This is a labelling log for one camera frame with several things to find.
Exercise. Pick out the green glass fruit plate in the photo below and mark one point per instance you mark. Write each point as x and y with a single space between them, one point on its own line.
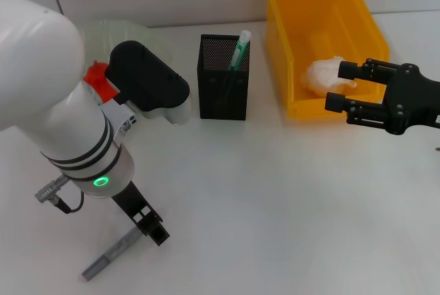
99 33

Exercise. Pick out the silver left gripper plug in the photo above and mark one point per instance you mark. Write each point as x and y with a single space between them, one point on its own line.
49 190

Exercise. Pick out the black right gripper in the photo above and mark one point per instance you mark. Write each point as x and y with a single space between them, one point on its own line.
409 102

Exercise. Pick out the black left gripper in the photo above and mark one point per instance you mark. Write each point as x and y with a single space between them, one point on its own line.
132 198

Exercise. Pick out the green utility knife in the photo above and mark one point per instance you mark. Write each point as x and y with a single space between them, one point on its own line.
240 49

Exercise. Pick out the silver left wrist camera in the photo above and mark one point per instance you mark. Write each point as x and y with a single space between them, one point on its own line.
148 78

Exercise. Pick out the grey marker pen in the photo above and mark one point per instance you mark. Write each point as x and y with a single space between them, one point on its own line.
106 260

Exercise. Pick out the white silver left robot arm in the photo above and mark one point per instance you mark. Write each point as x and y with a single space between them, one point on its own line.
41 68

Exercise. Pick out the white paper ball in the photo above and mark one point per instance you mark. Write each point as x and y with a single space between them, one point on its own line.
316 75

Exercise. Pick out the yellow plastic bin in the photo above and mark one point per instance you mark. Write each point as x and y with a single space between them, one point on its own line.
309 16

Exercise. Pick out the black mesh pen holder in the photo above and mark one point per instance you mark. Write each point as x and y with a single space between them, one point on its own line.
223 99

